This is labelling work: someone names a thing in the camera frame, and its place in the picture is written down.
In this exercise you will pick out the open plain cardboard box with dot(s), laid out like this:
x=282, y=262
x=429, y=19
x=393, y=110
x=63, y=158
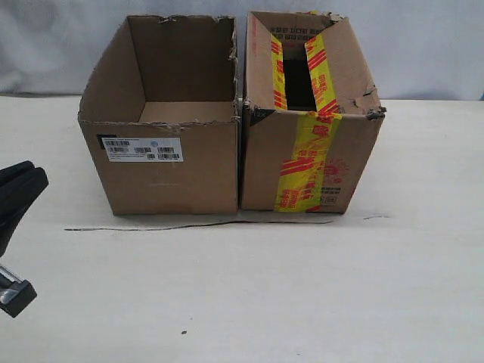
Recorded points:
x=159, y=116

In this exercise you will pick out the cardboard box with yellow tape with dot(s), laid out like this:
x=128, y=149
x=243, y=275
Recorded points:
x=312, y=113

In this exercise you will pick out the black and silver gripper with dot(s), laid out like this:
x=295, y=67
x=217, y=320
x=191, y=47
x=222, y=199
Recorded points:
x=17, y=196

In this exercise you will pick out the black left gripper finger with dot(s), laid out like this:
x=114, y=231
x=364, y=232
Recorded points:
x=15, y=171

